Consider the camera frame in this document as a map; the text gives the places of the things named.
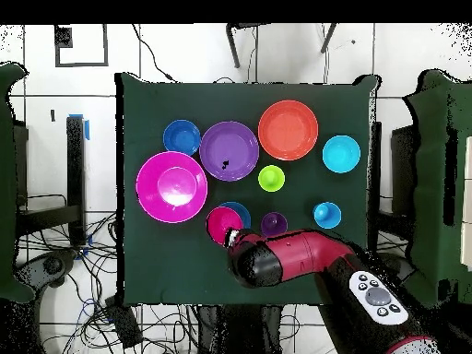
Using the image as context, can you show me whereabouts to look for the black bench frame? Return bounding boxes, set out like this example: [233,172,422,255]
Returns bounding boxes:
[14,115,89,247]
[369,121,420,222]

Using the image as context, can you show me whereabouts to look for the dark green tablecloth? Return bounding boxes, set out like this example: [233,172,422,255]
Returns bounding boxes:
[115,72,380,309]

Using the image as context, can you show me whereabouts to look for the light blue small bowl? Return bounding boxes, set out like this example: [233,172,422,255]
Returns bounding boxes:
[321,135,361,174]

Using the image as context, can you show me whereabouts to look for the dark blue small bowl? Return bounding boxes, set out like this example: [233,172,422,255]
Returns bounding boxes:
[162,118,203,157]

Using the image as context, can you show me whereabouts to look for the wide purple bowl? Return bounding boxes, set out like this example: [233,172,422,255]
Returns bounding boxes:
[199,120,261,183]

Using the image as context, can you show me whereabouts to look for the purple plastic cup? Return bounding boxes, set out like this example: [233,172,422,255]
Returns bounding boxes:
[260,211,289,238]

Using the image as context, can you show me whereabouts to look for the thin black floor cable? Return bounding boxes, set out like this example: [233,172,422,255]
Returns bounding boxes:
[131,23,179,83]

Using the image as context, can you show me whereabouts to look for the black power strip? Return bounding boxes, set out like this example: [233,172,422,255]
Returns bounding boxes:
[103,294,144,349]

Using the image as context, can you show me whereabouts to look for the black camera stand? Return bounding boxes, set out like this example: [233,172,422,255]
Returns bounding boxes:
[225,22,339,70]

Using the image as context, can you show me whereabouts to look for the wide orange bowl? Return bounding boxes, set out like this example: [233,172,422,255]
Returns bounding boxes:
[257,100,319,162]

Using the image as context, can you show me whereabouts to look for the lime green plastic cup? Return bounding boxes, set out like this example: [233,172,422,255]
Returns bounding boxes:
[257,164,286,194]

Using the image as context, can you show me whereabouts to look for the black round machine base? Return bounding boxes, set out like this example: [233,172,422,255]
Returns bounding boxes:
[16,250,79,289]
[383,252,417,285]

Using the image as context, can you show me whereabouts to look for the green-clothed side table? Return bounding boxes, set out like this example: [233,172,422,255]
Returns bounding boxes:
[0,62,36,303]
[400,69,472,310]

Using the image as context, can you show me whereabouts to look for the tangle of floor cables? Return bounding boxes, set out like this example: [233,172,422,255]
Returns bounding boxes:
[17,193,202,354]

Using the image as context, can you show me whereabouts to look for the large pink bowl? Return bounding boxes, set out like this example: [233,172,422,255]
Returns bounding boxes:
[135,150,209,225]

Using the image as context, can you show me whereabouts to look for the light blue plastic cup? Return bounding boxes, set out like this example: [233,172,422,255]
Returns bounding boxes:
[312,201,343,230]

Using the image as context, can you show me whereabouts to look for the blue straight-sided bowl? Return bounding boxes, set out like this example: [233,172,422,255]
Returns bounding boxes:
[218,201,253,230]

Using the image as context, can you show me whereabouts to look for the red small bowl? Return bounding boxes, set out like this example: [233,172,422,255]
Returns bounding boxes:
[205,205,245,247]

